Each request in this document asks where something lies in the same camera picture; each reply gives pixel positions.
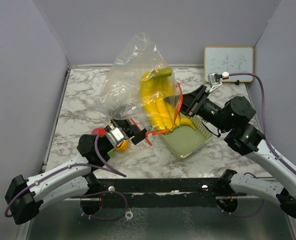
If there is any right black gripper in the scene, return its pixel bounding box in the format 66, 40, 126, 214
165, 84, 232, 133

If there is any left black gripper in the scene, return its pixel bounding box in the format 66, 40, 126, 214
108, 98, 157, 144

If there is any single yellow banana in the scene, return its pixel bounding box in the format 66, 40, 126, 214
180, 117, 196, 130

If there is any orange yellow bell pepper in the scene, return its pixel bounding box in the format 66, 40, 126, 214
115, 139, 129, 153

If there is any yellow banana bunch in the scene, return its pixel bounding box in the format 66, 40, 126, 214
140, 67, 181, 132

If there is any green plastic basket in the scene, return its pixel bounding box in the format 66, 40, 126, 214
161, 115, 214, 160

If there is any red apple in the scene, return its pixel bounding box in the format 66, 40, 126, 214
91, 127, 105, 136

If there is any clear zip bag red zipper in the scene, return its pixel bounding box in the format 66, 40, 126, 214
129, 118, 153, 147

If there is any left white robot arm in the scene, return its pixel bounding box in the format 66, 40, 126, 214
4, 119, 147, 225

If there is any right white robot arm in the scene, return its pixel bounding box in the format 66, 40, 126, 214
180, 85, 296, 219

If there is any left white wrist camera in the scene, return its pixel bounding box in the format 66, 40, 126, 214
97, 125, 128, 148

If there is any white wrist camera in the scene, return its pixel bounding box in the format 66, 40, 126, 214
207, 71, 230, 93
97, 125, 128, 148

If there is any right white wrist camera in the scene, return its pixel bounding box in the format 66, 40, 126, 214
207, 71, 230, 93

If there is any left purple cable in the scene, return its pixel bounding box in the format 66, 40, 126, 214
4, 134, 128, 218

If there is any purple cable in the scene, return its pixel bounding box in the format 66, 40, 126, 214
4, 134, 128, 218
222, 72, 296, 218

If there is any small whiteboard wooden frame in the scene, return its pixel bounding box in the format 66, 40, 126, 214
204, 46, 254, 81

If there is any black mounting rail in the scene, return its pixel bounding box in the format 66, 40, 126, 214
73, 177, 246, 209

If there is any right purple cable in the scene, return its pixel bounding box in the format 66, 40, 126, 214
222, 72, 296, 218

